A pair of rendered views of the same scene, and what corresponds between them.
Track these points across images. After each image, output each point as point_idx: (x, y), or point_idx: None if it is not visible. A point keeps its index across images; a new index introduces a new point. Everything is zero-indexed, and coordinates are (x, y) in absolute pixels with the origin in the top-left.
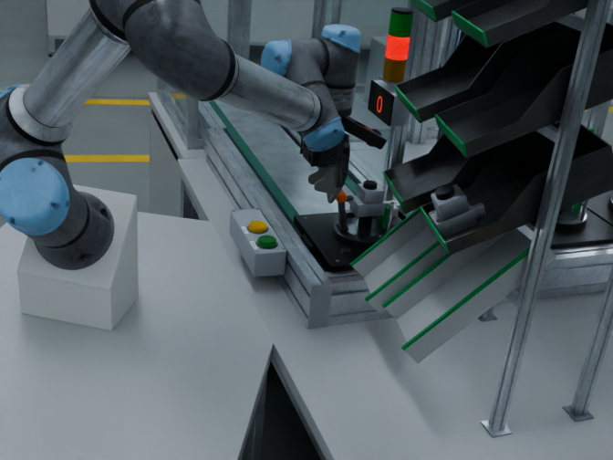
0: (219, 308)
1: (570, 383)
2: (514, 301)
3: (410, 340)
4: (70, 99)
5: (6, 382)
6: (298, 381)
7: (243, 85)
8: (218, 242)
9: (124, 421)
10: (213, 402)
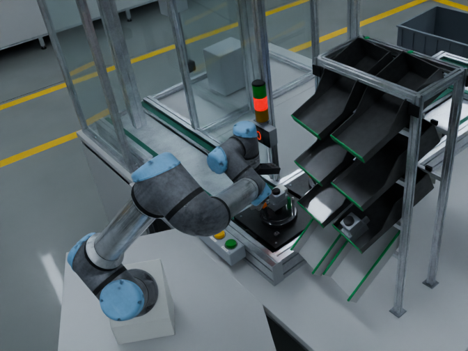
0: (221, 292)
1: (418, 264)
2: (395, 256)
3: (351, 295)
4: (128, 246)
5: None
6: (289, 325)
7: (232, 213)
8: (191, 242)
9: None
10: None
